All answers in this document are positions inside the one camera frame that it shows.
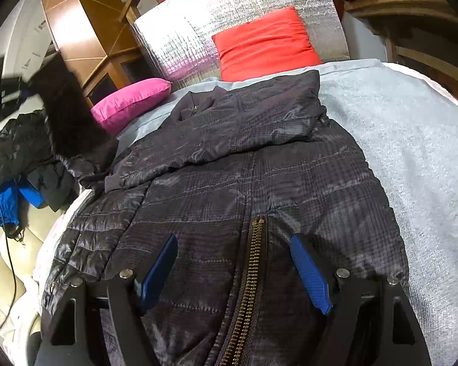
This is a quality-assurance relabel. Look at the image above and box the wicker chair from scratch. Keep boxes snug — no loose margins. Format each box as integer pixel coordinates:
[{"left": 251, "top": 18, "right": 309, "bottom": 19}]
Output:
[{"left": 343, "top": 0, "right": 458, "bottom": 112}]

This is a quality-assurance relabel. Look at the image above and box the wooden cabinet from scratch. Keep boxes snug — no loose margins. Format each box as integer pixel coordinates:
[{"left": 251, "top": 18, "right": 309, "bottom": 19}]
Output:
[{"left": 38, "top": 0, "right": 147, "bottom": 108}]

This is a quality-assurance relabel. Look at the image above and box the pink pillow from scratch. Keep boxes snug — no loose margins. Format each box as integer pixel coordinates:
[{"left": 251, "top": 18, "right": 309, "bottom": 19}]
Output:
[{"left": 91, "top": 78, "right": 173, "bottom": 136}]

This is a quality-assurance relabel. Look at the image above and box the silver foil mat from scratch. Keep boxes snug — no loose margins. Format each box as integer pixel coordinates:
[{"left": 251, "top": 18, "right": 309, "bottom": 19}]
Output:
[{"left": 132, "top": 0, "right": 350, "bottom": 91}]

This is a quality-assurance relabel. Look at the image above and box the dark quilted jacket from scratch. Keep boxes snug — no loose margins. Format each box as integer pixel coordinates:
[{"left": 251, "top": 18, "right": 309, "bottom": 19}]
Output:
[{"left": 25, "top": 51, "right": 410, "bottom": 366}]

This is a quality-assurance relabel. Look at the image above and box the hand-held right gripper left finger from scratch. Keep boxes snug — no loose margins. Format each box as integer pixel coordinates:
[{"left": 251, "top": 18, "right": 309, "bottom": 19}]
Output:
[{"left": 34, "top": 234, "right": 179, "bottom": 366}]

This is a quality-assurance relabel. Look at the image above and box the white bed sheet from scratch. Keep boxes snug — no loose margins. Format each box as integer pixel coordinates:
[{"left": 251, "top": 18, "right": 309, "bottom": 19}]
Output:
[{"left": 32, "top": 61, "right": 458, "bottom": 286}]

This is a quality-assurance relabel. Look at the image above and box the cream sofa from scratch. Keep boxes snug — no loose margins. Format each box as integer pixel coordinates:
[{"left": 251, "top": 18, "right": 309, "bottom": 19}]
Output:
[{"left": 0, "top": 206, "right": 64, "bottom": 353}]

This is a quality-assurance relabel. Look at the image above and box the blue cloth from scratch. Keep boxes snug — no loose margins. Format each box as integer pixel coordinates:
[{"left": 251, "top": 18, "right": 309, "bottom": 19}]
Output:
[{"left": 0, "top": 166, "right": 45, "bottom": 234}]

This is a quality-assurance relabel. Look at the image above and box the black cable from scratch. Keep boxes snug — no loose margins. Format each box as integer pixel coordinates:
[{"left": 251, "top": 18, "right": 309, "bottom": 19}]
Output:
[{"left": 0, "top": 194, "right": 19, "bottom": 332}]

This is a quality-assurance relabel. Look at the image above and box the red pillow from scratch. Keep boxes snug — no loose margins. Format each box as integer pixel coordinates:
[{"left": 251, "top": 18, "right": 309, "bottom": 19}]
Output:
[{"left": 211, "top": 6, "right": 323, "bottom": 83}]

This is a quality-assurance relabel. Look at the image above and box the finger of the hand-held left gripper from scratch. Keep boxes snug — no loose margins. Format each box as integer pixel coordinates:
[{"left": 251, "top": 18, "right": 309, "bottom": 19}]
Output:
[{"left": 1, "top": 76, "right": 37, "bottom": 104}]

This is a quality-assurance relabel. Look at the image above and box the black padded coat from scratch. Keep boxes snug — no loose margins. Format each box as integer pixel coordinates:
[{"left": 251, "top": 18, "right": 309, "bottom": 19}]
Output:
[{"left": 0, "top": 109, "right": 82, "bottom": 213}]

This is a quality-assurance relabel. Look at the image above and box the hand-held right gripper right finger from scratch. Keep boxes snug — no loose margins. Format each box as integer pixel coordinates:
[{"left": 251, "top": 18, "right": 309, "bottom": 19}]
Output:
[{"left": 289, "top": 233, "right": 432, "bottom": 366}]

